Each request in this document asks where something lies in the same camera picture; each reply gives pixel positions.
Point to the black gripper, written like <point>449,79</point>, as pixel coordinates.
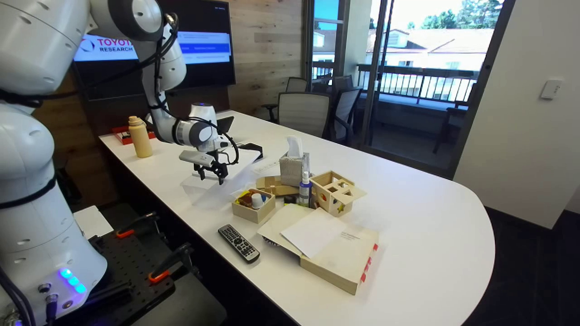
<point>219,166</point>

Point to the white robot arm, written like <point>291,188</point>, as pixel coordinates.
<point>48,268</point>

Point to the small wooden tray with items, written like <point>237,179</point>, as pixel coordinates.
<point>255,204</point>

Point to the black tv remote control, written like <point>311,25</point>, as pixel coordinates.
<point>239,242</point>

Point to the orange black clamp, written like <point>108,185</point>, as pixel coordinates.
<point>181,257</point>
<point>144,223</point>

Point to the tan plastic bottle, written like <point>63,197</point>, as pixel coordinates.
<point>141,136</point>

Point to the tissue box with tissue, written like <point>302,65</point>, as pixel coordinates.
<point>295,163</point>

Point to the small clear bottle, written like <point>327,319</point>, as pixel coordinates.
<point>306,190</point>

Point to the grey office chair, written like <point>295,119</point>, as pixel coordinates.
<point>344,114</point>
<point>302,110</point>

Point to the white paper sheet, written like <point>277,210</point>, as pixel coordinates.
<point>317,230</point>

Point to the wooden shape sorter box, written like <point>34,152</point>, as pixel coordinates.
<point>335,192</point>

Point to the flat cardboard box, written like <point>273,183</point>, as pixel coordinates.
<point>344,262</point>

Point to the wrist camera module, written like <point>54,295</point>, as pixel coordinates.
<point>197,157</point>

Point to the white light switch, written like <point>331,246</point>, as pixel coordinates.
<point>550,89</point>

